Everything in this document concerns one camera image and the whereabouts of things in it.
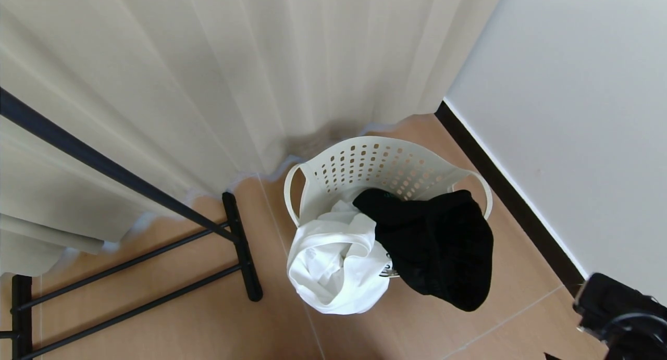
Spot black shorts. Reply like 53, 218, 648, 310
352, 188, 495, 313

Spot white garment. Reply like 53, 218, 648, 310
286, 200, 393, 316

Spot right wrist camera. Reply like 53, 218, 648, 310
573, 272, 667, 345

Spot black clothes rack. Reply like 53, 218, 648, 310
0, 88, 264, 360

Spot white laundry basket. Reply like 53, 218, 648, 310
283, 135, 494, 278

